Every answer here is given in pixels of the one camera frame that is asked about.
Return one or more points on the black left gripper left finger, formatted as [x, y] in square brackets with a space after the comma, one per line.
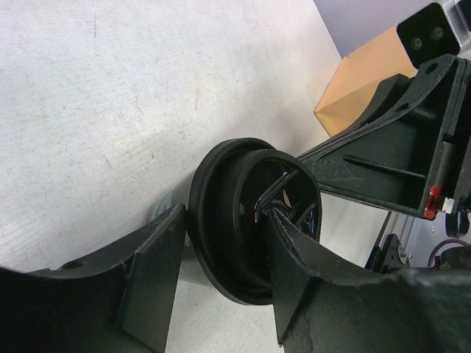
[116, 299]

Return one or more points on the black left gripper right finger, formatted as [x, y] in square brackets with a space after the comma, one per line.
[324, 303]

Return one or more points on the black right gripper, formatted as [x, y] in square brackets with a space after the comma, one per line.
[411, 157]

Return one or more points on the black plastic cup lid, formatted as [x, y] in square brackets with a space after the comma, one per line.
[233, 189]

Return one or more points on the dark paper coffee cup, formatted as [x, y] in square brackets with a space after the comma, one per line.
[178, 257]

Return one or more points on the brown paper takeout bag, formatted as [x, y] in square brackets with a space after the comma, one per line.
[357, 78]

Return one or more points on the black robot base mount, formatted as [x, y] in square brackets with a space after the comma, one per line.
[403, 242]

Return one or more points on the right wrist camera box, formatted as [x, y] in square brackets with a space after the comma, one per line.
[442, 27]

